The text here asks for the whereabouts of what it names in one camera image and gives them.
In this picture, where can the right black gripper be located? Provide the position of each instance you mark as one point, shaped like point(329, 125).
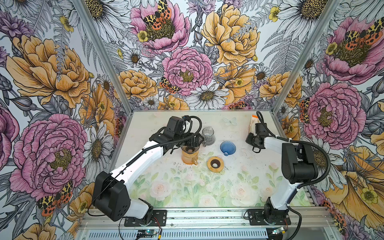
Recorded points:
point(248, 141)

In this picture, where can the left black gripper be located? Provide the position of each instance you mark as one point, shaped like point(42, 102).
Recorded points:
point(190, 142)

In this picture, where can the coffee filter pack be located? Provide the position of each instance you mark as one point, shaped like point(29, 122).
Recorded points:
point(252, 121)

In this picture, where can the orange glass carafe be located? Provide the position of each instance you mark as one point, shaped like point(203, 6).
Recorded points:
point(190, 158)

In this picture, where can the blue glass dripper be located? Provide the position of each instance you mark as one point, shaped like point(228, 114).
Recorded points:
point(228, 148)

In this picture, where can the clear grey glass dripper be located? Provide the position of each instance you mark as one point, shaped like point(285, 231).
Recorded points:
point(190, 149)

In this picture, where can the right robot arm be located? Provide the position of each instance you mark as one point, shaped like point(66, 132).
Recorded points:
point(298, 167)

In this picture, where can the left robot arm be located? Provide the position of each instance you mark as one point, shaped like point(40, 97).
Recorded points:
point(111, 192)

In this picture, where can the grey glass pitcher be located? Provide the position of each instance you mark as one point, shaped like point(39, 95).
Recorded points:
point(208, 134)

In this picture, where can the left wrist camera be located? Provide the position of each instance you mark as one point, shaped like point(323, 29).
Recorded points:
point(175, 126)

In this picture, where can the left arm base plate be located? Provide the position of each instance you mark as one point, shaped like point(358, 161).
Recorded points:
point(154, 219)

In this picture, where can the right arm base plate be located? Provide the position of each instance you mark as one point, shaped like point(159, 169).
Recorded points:
point(259, 217)

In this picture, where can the aluminium frame rail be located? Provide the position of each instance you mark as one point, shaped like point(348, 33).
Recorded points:
point(214, 224)

